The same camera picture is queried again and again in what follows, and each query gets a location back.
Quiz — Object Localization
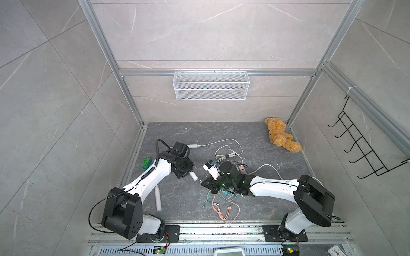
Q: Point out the pink charger plug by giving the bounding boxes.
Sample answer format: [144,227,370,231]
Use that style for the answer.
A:
[237,165,246,175]

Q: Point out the brown teddy bear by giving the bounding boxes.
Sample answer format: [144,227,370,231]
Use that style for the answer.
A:
[265,118,302,153]

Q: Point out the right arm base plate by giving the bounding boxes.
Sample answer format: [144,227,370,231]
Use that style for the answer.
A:
[262,225,308,242]

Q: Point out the white wire mesh basket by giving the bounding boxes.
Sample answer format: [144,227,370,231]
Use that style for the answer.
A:
[173,71,250,101]

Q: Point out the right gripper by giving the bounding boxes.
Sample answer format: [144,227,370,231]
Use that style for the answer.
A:
[201,174,237,194]

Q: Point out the teal charging cable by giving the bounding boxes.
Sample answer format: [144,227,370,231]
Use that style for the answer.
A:
[201,188,239,210]

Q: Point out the green toy block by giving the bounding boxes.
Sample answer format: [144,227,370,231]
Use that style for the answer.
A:
[141,157,152,170]

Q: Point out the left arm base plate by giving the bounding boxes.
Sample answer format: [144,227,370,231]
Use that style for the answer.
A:
[136,225,180,243]

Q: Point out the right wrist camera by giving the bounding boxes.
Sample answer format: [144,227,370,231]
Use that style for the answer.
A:
[203,160,221,180]

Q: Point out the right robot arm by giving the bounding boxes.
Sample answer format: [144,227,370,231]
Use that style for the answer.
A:
[201,160,337,241]

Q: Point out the black wall hook rack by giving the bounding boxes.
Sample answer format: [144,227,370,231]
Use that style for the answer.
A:
[328,96,410,179]

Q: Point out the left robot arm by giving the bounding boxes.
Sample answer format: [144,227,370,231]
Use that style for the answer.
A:
[88,139,194,240]

